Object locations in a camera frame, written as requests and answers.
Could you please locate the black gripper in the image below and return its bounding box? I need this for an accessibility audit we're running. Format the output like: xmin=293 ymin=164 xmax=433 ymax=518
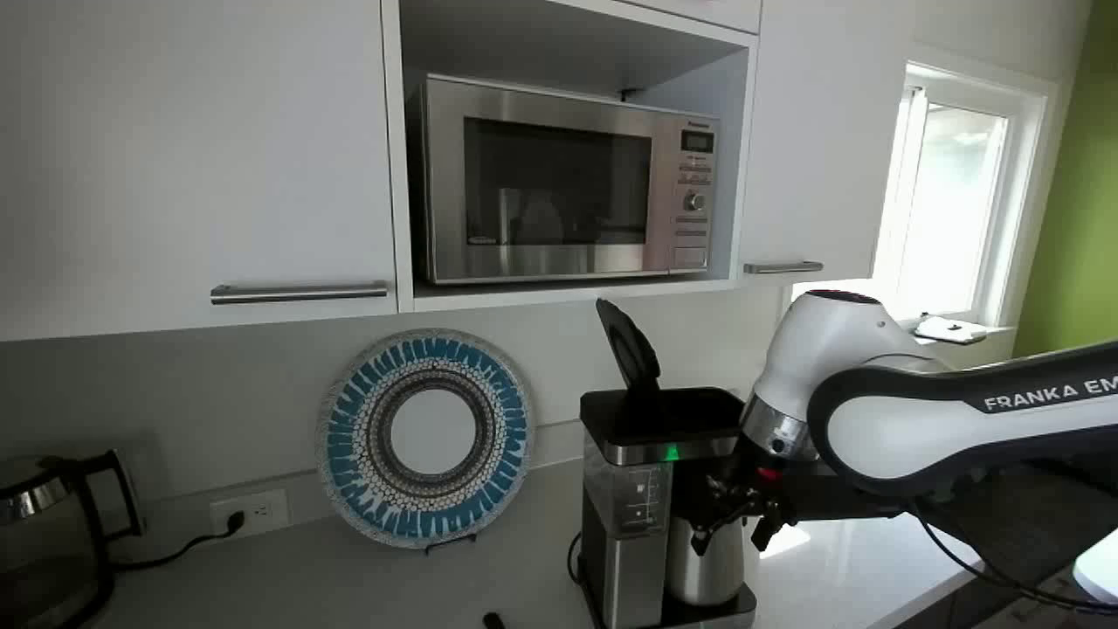
xmin=700 ymin=447 xmax=822 ymax=552

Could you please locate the black coffee machine lid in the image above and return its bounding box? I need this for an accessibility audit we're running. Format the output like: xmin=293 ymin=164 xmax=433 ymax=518
xmin=595 ymin=298 xmax=665 ymax=401

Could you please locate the black steel coffee machine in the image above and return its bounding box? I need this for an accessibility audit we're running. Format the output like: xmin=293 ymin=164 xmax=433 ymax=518
xmin=577 ymin=383 xmax=762 ymax=629

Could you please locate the stainless steel carafe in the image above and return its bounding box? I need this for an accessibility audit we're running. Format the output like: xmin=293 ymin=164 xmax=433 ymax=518
xmin=665 ymin=514 xmax=750 ymax=613

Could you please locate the white flat sill object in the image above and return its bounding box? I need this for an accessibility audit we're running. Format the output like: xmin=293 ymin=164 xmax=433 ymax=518
xmin=911 ymin=309 xmax=994 ymax=348

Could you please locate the white framed window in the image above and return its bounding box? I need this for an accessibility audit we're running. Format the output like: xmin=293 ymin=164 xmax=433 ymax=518
xmin=868 ymin=58 xmax=1058 ymax=332

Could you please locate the white cabinet door narrow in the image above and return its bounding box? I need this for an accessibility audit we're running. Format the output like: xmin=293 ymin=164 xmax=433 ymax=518
xmin=736 ymin=0 xmax=914 ymax=288

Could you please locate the stainless steel microwave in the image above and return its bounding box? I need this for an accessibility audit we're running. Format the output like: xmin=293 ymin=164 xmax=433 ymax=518
xmin=414 ymin=71 xmax=724 ymax=291

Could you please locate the blue patterned decorative plate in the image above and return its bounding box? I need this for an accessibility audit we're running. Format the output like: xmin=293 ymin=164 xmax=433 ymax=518
xmin=315 ymin=329 xmax=539 ymax=552

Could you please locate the white cabinet door wide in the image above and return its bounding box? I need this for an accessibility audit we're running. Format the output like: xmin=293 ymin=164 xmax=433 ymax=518
xmin=0 ymin=0 xmax=403 ymax=346

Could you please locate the black glass kettle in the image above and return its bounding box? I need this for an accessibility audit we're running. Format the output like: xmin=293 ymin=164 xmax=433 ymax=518
xmin=0 ymin=447 xmax=148 ymax=629

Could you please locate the black coffee machine cord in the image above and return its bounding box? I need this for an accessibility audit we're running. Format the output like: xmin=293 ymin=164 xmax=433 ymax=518
xmin=563 ymin=526 xmax=585 ymax=587

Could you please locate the short metal cabinet handle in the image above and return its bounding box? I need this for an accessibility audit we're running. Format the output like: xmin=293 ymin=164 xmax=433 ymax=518
xmin=739 ymin=255 xmax=828 ymax=281

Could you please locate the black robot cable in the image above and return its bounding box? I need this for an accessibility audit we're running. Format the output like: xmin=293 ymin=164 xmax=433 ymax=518
xmin=911 ymin=514 xmax=1118 ymax=620

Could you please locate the white wall outlet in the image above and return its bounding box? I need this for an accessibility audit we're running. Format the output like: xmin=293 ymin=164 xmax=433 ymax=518
xmin=206 ymin=487 xmax=291 ymax=541

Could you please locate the long metal cabinet handle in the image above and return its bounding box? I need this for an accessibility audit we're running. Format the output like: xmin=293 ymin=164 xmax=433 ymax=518
xmin=206 ymin=276 xmax=396 ymax=309

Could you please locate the black kettle power cord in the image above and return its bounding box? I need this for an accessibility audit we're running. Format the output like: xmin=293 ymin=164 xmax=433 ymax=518
xmin=110 ymin=511 xmax=251 ymax=576

